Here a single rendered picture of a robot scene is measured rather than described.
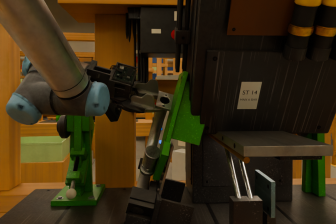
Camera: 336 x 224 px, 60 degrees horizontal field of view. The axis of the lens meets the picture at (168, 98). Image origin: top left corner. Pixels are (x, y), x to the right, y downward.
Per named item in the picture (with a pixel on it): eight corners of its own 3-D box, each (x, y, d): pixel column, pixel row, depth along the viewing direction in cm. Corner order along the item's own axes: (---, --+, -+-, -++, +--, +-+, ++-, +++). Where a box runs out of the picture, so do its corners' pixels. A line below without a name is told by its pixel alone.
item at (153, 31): (193, 53, 94) (193, 6, 93) (140, 52, 93) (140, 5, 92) (188, 58, 106) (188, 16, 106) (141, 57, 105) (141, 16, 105)
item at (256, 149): (333, 162, 51) (333, 145, 51) (242, 163, 50) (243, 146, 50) (254, 132, 90) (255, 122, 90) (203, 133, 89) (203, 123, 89)
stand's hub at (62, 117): (64, 140, 86) (64, 114, 86) (54, 140, 86) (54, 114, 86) (71, 136, 94) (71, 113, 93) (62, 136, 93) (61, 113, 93)
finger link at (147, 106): (166, 104, 70) (131, 91, 70) (161, 120, 74) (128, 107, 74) (170, 96, 72) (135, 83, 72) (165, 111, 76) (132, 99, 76)
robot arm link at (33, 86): (40, 106, 59) (62, 69, 66) (-6, 104, 62) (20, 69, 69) (57, 129, 65) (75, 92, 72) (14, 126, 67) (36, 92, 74)
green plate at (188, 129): (194, 167, 67) (217, 79, 68) (159, 158, 67) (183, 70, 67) (188, 156, 79) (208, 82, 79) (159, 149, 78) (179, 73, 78)
